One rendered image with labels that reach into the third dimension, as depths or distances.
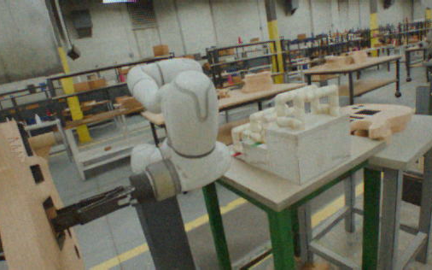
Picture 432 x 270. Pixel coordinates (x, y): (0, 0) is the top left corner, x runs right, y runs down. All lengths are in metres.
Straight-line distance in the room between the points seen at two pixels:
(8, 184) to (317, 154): 0.79
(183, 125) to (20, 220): 0.31
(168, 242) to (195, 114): 1.26
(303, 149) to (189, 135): 0.42
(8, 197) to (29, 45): 0.27
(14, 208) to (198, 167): 0.34
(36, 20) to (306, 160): 0.76
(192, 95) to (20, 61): 0.31
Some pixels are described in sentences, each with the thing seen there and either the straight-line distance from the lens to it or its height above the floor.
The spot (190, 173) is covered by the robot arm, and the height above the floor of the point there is 1.12.
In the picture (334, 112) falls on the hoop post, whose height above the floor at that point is 1.12.
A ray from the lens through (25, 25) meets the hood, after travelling 0.57.
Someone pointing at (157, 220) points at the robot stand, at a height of 0.54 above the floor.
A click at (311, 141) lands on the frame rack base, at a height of 1.06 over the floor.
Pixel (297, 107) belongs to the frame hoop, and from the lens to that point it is 0.80.
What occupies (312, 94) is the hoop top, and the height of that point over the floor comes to 1.20.
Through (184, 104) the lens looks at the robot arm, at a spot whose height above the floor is 1.28.
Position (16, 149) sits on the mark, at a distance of 0.57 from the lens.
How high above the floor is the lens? 1.34
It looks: 16 degrees down
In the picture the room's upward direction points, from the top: 11 degrees counter-clockwise
